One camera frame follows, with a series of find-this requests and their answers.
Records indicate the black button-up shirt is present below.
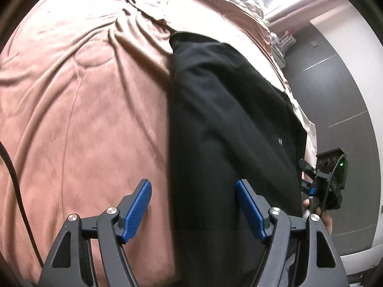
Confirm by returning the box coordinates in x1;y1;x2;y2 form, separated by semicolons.
169;33;307;286

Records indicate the person's right hand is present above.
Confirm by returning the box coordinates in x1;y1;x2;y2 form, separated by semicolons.
302;198;333;235

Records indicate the cream cloth at bed corner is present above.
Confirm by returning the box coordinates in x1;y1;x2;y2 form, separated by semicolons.
282;77;317;166

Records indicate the white right nightstand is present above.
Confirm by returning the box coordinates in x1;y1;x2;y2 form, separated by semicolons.
270;30;296;69

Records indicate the brown bed blanket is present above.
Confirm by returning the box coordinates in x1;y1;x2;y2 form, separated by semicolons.
1;0;286;286

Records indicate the pink right curtain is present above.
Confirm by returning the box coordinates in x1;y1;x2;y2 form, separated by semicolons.
264;0;344;34

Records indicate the black cable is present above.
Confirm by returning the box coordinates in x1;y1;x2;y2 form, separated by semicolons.
0;141;45;268

